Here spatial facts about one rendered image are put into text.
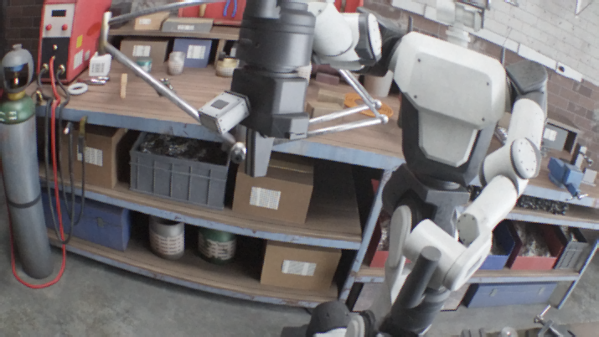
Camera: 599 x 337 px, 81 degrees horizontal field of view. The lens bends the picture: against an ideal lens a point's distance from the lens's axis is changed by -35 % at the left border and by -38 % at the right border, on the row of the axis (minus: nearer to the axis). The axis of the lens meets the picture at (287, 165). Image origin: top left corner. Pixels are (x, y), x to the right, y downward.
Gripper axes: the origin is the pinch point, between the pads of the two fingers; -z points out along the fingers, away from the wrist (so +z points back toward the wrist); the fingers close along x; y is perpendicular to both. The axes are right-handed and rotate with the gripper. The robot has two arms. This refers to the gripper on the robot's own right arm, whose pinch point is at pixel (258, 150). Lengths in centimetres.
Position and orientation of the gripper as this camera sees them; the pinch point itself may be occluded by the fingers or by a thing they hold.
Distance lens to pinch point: 63.1
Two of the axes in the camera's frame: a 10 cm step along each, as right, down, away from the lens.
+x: 6.7, 3.2, -6.7
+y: 7.3, -1.1, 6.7
